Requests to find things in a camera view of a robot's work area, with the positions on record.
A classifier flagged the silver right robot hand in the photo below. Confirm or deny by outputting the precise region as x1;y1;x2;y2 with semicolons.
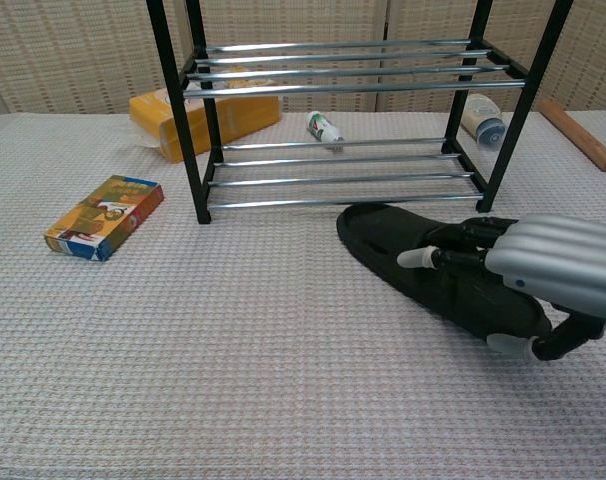
396;213;606;362

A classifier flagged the black rubber slide sandal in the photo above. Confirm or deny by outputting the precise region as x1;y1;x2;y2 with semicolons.
335;202;554;348

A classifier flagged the black metal shoe rack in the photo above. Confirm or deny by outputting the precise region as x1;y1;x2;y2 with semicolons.
145;0;575;225

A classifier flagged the wooden rolling pin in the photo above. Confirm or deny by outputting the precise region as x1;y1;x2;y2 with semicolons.
537;98;606;173

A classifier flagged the cream jar with blue lid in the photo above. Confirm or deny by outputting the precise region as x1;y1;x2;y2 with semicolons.
460;93;508;150

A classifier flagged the small white green bottle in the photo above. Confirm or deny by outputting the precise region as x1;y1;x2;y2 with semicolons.
306;110;345;144

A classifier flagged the yellow tissue pack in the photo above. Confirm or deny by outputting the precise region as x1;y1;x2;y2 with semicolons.
128;64;282;164

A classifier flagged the white waffle table cloth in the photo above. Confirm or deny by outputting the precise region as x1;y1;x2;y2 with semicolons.
0;110;606;480

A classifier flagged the colourful printed cardboard box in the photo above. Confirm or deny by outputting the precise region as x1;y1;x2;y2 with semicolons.
43;174;165;263

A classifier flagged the beige woven folding screen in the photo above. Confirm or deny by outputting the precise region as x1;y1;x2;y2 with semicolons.
0;0;606;116

